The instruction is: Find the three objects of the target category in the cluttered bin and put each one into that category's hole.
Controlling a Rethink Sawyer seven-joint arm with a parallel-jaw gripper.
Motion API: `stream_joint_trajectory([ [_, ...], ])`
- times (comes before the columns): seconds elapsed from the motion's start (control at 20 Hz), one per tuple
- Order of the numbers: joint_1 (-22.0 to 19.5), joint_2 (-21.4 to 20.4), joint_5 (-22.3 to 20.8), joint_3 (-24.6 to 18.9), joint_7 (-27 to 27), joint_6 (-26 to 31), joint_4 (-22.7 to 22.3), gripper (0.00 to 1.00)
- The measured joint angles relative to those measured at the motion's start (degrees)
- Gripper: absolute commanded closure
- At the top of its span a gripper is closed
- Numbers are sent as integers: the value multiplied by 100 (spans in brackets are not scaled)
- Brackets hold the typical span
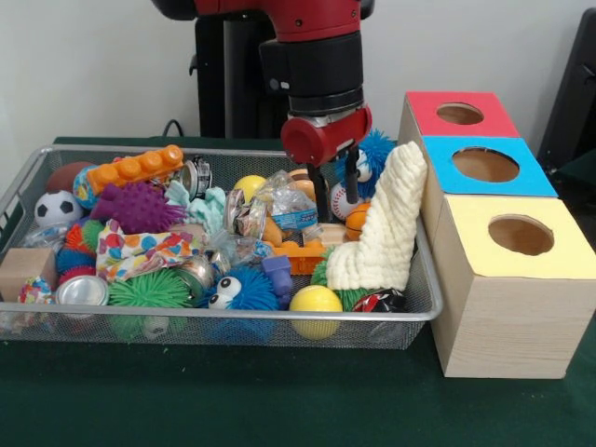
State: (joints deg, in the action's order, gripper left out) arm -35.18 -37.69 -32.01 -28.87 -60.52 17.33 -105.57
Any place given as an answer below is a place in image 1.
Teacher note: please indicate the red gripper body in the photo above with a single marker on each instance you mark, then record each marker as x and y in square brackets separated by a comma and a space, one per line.
[326, 137]

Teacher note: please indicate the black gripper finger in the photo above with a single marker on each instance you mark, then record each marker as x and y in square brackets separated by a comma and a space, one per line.
[352, 177]
[319, 193]

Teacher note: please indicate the blue spiky ball with eyes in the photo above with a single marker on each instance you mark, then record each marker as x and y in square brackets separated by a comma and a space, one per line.
[379, 145]
[253, 288]

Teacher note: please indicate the cream waffle cloth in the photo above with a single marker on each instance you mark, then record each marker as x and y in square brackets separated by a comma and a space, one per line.
[377, 233]

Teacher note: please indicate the purple spiky toy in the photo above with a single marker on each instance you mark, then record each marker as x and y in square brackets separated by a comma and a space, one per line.
[135, 207]

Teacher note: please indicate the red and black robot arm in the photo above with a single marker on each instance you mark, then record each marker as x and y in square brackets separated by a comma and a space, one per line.
[316, 28]

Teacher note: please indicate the wooden three-hole box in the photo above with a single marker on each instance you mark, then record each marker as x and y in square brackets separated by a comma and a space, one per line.
[512, 326]

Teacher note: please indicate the clear mesh bin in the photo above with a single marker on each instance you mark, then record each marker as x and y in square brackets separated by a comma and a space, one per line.
[139, 333]

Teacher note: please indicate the orange toy basketball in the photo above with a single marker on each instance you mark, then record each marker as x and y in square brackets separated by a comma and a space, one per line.
[356, 221]

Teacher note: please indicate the purple foam block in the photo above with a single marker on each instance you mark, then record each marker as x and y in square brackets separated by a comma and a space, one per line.
[279, 274]

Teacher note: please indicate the yellow ball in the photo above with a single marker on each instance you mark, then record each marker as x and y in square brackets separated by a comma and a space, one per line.
[314, 302]

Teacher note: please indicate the orange toy brick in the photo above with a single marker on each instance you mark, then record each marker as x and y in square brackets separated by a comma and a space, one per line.
[135, 168]

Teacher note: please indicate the green spiky ball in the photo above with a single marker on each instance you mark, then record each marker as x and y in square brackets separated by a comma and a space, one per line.
[149, 288]

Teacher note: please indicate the dark green table cloth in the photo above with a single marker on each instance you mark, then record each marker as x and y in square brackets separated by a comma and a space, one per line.
[233, 400]
[582, 170]

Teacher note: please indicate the black upright panel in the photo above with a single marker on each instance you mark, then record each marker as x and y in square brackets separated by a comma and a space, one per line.
[572, 93]

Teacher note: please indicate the brown toy football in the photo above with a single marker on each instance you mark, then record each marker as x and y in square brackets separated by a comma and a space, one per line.
[63, 174]

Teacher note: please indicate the silver tin can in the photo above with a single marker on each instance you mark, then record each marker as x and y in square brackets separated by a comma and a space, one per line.
[81, 293]

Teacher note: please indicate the black and white soccer ball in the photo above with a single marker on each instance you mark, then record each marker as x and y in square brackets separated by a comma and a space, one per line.
[58, 209]

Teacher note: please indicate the colourful confetti ball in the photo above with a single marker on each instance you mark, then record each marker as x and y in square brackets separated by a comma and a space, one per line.
[35, 291]

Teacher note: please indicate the plain wooden block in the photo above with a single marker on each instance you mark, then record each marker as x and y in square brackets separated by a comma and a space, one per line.
[25, 270]

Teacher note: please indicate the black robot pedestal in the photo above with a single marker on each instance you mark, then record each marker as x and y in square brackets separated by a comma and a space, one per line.
[223, 70]

